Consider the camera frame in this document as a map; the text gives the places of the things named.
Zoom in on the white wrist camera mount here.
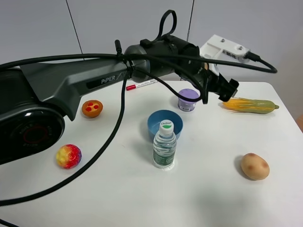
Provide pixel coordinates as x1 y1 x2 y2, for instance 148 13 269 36
199 35 250 63

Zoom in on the blue bowl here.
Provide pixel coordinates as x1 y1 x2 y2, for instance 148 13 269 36
147 110 183 142

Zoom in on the purple lidded small jar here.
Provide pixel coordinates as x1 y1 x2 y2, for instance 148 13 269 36
178 88 199 112

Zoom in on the red white marker pen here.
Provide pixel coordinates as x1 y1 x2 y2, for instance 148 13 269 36
126 79 158 91

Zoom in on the orange toy fruit tart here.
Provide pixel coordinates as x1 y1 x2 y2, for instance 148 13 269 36
81 100 103 118

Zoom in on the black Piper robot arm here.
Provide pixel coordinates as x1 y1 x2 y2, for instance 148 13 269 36
0 35 239 164

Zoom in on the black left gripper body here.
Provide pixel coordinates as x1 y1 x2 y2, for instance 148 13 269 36
179 61 239 104

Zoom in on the toy potato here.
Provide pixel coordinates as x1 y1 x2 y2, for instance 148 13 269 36
241 153 270 180

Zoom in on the black cable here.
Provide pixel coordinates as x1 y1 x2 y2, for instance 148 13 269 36
0 9 278 227

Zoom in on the toy corn cob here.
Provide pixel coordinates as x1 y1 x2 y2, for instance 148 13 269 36
223 98 279 114

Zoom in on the clear water bottle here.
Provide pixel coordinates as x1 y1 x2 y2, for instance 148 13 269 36
153 129 177 169

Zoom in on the rainbow textured ball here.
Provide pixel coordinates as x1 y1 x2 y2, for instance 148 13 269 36
56 144 82 169

